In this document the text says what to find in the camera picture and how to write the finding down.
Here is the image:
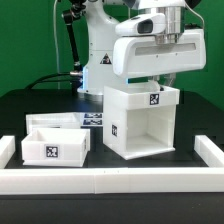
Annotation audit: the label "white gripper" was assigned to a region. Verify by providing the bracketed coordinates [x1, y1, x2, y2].
[113, 29, 206, 87]

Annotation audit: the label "white drawer cabinet box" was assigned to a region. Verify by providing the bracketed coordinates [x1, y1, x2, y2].
[103, 83, 180, 160]

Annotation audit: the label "white front drawer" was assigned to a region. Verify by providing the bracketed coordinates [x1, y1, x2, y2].
[21, 128, 90, 167]

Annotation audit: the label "white drawer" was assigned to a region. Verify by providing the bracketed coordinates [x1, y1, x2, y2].
[26, 112, 81, 134]
[21, 128, 90, 167]

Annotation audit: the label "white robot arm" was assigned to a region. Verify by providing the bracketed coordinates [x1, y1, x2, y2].
[78, 0, 206, 101]

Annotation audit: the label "white rear drawer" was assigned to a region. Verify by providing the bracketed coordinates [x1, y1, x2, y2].
[26, 112, 81, 134]

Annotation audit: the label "white sheet with markers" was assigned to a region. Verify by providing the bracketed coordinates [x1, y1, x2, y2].
[77, 112, 103, 127]

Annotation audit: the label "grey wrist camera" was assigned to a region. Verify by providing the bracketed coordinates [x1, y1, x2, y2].
[115, 13, 166, 36]

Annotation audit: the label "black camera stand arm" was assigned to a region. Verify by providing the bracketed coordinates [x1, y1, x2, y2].
[62, 0, 86, 72]

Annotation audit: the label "white fence frame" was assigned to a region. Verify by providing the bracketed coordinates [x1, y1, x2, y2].
[0, 135, 224, 195]

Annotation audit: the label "white thin cable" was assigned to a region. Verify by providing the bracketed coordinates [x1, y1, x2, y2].
[52, 0, 62, 90]

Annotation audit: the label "black cable bundle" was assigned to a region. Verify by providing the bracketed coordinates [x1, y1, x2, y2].
[25, 71, 84, 90]

